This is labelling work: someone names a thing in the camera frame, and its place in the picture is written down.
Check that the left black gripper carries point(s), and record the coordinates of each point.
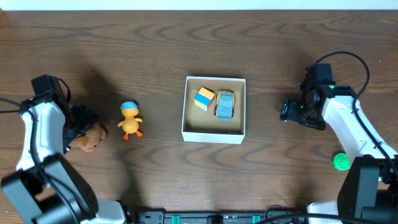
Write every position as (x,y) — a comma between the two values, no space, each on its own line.
(82,121)

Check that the multicolour puzzle cube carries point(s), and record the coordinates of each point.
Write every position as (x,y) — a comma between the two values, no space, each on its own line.
(204,98)

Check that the yellow grey toy truck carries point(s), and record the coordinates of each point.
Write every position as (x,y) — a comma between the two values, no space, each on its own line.
(224,108)

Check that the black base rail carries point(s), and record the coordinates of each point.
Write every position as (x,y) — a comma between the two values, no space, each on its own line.
(205,217)

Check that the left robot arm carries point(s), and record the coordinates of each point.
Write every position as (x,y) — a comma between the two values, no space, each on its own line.
(45,187)

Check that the orange duck toy blue cap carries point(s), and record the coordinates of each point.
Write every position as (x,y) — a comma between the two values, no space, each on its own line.
(130,124)

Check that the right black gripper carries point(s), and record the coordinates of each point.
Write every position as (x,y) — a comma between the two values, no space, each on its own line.
(290,111)

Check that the white cardboard box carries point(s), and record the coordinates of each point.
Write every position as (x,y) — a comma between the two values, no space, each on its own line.
(199,125)

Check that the brown plush toy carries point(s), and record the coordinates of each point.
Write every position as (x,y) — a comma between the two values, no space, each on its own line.
(92,137)

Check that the green round toy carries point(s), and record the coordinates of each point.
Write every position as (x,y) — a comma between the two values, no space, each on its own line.
(341,162)

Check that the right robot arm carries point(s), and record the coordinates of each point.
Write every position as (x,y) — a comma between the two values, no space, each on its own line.
(369,191)

